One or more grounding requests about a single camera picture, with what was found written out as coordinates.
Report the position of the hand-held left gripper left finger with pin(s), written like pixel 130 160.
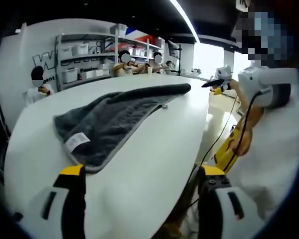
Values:
pixel 67 206

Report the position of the black equipment cart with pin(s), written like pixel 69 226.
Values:
pixel 0 139

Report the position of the black round object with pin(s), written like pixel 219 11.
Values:
pixel 17 217

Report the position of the dark grey fluffy towel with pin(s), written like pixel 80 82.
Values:
pixel 109 119

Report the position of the long ceiling light strip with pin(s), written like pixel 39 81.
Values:
pixel 187 20

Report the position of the white cup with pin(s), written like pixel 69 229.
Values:
pixel 150 70

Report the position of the grey metal shelf rack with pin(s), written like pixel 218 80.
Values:
pixel 58 62

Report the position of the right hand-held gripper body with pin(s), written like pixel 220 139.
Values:
pixel 224 72

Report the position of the white grey chest-worn device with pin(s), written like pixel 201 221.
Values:
pixel 256 79

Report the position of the black monitor on stand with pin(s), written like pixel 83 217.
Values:
pixel 173 47

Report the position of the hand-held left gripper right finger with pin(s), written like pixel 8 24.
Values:
pixel 214 209

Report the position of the white table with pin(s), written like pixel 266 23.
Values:
pixel 144 179

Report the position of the small potted plant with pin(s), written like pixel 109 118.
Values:
pixel 197 71

